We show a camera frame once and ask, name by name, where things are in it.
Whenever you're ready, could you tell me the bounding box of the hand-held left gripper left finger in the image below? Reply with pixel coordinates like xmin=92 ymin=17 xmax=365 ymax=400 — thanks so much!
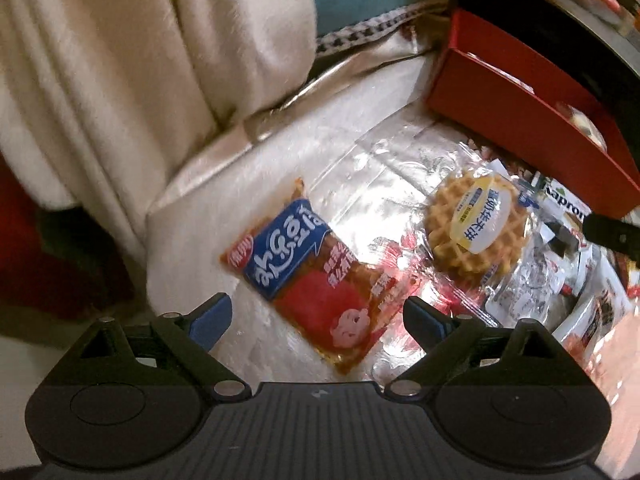
xmin=75 ymin=292 xmax=252 ymax=402

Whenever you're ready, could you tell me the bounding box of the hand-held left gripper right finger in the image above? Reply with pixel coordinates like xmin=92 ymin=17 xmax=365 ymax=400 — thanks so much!
xmin=382 ymin=296 xmax=572 ymax=402

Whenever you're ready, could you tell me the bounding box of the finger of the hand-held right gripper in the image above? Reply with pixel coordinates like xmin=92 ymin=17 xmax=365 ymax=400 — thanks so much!
xmin=583 ymin=212 xmax=640 ymax=257

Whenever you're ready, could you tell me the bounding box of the green white wafer packet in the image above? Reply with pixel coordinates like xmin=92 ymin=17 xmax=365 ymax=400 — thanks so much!
xmin=536 ymin=174 xmax=592 ymax=223

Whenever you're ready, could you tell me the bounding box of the blue red snack packet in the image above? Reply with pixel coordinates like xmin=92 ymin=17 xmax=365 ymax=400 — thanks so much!
xmin=220 ymin=177 xmax=406 ymax=376

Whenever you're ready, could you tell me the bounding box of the clear waffle packet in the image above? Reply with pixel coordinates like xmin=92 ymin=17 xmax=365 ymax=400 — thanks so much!
xmin=410 ymin=139 xmax=551 ymax=302

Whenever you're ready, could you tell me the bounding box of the red cardboard box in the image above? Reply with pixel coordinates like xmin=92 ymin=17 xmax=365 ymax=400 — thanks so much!
xmin=425 ymin=8 xmax=640 ymax=218

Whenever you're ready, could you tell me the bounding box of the clear wrapped snack packet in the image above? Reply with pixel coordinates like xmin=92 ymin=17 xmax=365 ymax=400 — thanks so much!
xmin=484 ymin=232 xmax=581 ymax=323

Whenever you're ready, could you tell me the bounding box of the pale wrapped snack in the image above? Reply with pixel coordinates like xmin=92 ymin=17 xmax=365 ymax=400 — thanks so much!
xmin=554 ymin=101 xmax=609 ymax=155

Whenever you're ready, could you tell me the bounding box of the dark red cloth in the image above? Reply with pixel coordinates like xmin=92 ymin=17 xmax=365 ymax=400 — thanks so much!
xmin=0 ymin=152 xmax=137 ymax=322

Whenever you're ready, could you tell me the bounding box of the round dark table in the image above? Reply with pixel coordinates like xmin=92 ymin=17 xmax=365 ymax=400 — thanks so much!
xmin=459 ymin=0 xmax=640 ymax=128

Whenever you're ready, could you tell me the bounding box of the cream fleece blanket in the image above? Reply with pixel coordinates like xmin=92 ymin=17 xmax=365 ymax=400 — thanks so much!
xmin=0 ymin=0 xmax=319 ymax=261

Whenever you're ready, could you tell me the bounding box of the houndstooth cloth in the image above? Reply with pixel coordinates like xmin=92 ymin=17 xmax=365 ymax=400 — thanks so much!
xmin=315 ymin=2 xmax=451 ymax=59

